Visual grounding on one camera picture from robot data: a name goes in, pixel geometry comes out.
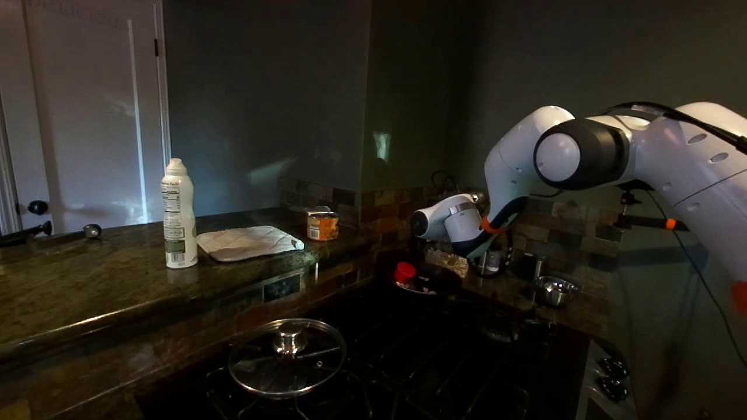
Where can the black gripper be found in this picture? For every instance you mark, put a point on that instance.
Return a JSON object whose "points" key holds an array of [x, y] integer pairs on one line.
{"points": [[473, 246]]}

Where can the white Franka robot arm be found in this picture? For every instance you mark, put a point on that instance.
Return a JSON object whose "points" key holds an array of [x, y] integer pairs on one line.
{"points": [[702, 171]]}

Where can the black frying pan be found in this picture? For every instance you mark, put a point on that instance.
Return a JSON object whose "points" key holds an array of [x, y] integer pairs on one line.
{"points": [[436, 288]]}

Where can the small grey shaker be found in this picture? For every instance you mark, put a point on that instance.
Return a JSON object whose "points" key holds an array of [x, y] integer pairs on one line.
{"points": [[492, 263]]}

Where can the clear plastic container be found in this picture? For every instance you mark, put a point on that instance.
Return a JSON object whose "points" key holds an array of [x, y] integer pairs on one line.
{"points": [[448, 263]]}

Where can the heap of white pieces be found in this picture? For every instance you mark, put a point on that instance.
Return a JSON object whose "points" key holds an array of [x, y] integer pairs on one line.
{"points": [[444, 259]]}

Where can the small dark shaker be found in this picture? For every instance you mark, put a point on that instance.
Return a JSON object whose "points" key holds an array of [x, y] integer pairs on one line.
{"points": [[530, 266]]}

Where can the small red cup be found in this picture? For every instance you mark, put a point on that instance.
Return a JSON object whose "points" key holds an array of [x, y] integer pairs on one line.
{"points": [[404, 273]]}

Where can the shiny metal cup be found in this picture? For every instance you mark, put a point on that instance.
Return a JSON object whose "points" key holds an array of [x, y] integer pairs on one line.
{"points": [[556, 293]]}

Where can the black gas stove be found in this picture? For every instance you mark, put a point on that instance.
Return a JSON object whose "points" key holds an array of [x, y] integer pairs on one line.
{"points": [[404, 365]]}

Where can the small orange can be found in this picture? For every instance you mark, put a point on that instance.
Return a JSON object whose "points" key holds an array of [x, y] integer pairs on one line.
{"points": [[324, 224]]}

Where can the counter outlet plate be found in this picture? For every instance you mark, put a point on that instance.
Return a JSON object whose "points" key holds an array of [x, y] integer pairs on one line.
{"points": [[283, 286]]}

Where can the glass pot lid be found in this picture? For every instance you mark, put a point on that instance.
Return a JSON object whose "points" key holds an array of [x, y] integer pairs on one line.
{"points": [[288, 358]]}

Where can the white folded cloth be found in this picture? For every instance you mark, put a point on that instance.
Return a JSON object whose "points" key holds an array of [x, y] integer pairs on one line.
{"points": [[249, 244]]}

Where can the white spray bottle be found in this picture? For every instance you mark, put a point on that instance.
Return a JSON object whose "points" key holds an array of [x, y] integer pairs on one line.
{"points": [[178, 217]]}

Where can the white door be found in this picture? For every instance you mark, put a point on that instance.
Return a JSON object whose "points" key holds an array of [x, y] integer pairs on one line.
{"points": [[86, 109]]}

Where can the black rod with ball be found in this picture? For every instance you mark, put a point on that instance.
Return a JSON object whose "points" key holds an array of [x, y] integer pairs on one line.
{"points": [[47, 235]]}

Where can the dark door knob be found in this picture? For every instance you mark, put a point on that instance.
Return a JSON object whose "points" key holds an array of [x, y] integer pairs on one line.
{"points": [[39, 208]]}

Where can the black camera on tripod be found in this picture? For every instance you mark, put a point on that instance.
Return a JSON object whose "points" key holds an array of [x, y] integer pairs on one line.
{"points": [[646, 222]]}

